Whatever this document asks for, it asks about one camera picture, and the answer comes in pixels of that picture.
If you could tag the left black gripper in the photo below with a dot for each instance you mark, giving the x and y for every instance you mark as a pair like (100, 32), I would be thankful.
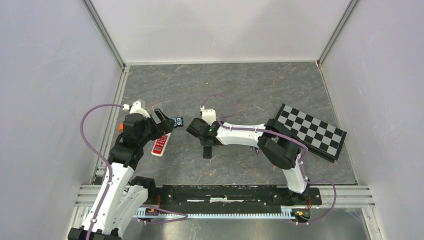
(165, 126)

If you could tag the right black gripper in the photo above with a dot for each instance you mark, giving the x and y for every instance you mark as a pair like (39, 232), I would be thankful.
(201, 142)

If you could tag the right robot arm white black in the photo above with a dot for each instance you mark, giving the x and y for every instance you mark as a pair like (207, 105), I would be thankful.
(279, 145)

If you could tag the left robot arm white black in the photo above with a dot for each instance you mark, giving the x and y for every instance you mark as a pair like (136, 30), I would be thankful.
(120, 195)

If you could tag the red white remote control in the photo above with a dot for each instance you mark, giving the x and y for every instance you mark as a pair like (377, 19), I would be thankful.
(160, 145)

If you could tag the orange tape roll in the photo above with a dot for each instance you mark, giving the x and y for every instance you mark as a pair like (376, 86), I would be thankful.
(120, 127)

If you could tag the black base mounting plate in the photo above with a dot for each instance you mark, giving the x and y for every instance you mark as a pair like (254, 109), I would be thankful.
(230, 199)

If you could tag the black white checkerboard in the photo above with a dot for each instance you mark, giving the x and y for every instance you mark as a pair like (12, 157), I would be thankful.
(320, 137)

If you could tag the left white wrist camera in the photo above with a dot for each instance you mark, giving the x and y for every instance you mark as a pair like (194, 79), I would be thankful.
(137, 107)

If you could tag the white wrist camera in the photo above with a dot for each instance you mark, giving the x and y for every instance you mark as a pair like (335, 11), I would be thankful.
(208, 115)
(137, 107)

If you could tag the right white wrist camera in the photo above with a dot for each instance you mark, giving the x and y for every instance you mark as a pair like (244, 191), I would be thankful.
(208, 115)

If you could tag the grey slotted cable duct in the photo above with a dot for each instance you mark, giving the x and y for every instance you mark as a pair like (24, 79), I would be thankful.
(145, 213)

